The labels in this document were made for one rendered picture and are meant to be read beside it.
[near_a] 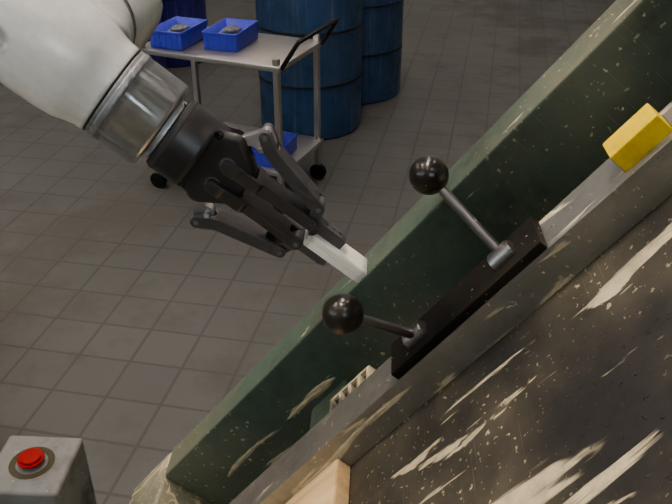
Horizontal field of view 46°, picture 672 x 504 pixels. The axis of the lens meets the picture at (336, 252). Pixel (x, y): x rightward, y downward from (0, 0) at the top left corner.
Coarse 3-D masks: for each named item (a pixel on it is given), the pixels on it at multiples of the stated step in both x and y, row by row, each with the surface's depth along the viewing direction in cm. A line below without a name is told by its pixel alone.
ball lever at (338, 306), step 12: (336, 300) 70; (348, 300) 70; (324, 312) 71; (336, 312) 70; (348, 312) 70; (360, 312) 71; (336, 324) 70; (348, 324) 70; (360, 324) 71; (372, 324) 74; (384, 324) 75; (396, 324) 76; (420, 324) 78; (408, 336) 77; (420, 336) 77; (408, 348) 78
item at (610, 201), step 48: (576, 192) 72; (624, 192) 67; (576, 240) 69; (528, 288) 72; (480, 336) 75; (384, 384) 80; (432, 384) 78; (336, 432) 83; (384, 432) 82; (288, 480) 86
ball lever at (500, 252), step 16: (416, 160) 75; (432, 160) 74; (416, 176) 74; (432, 176) 73; (448, 176) 75; (432, 192) 74; (448, 192) 74; (464, 208) 74; (480, 224) 74; (496, 240) 74; (496, 256) 73
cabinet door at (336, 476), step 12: (336, 468) 83; (348, 468) 84; (312, 480) 86; (324, 480) 84; (336, 480) 82; (348, 480) 83; (300, 492) 87; (312, 492) 84; (324, 492) 82; (336, 492) 80; (348, 492) 82
